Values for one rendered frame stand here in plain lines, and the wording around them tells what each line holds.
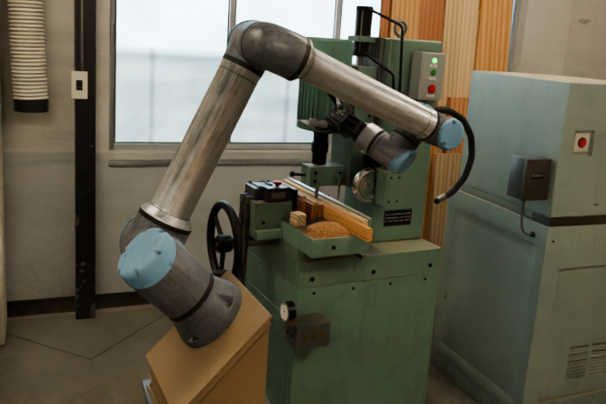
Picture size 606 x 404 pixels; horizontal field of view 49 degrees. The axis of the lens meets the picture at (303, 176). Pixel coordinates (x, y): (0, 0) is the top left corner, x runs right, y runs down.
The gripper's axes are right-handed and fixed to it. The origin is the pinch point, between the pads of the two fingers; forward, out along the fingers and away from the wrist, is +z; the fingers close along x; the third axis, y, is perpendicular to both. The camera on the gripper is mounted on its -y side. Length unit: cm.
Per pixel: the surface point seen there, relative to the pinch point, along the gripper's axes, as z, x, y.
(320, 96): 2.6, -4.4, -5.1
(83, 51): 136, 27, -61
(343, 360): -51, 57, -45
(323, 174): -9.0, 12.8, -24.0
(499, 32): 15, -145, -167
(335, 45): 6.9, -18.8, 2.9
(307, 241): -24.9, 35.7, -8.1
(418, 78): -17.0, -31.1, -13.4
